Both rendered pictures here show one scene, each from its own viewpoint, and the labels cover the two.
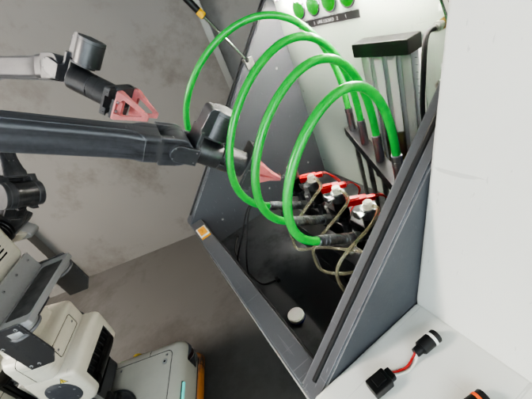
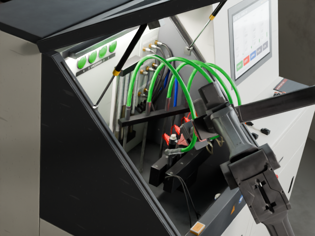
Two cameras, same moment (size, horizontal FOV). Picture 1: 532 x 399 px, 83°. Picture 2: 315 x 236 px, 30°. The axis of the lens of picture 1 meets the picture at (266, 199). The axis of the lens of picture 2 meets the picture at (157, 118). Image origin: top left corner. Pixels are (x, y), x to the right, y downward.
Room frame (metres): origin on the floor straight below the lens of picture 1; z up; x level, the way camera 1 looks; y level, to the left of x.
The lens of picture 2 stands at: (1.95, 1.14, 2.23)
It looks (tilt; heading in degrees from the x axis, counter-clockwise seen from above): 30 degrees down; 225
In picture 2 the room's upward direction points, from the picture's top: 7 degrees clockwise
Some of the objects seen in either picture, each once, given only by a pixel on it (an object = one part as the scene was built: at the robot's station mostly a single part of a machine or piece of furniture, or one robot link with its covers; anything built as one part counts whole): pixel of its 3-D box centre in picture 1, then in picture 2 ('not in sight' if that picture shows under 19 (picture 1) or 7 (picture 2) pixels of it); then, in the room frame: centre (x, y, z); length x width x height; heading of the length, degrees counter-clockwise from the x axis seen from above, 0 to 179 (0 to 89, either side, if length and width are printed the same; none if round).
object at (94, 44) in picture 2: not in sight; (120, 32); (0.70, -0.33, 1.43); 0.54 x 0.03 x 0.02; 17
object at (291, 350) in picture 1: (246, 292); (221, 214); (0.55, 0.14, 0.87); 0.62 x 0.04 x 0.16; 17
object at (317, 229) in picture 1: (343, 250); (182, 166); (0.51, -0.12, 0.91); 0.34 x 0.10 x 0.15; 17
